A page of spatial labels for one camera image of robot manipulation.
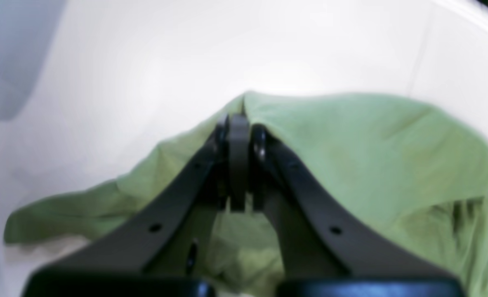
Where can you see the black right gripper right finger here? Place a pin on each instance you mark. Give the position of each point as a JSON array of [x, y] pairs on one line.
[[326, 251]]

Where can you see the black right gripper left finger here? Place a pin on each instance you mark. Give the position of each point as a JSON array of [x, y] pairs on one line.
[[158, 252]]

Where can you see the green t-shirt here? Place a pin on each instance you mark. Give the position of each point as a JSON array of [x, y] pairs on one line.
[[407, 169]]

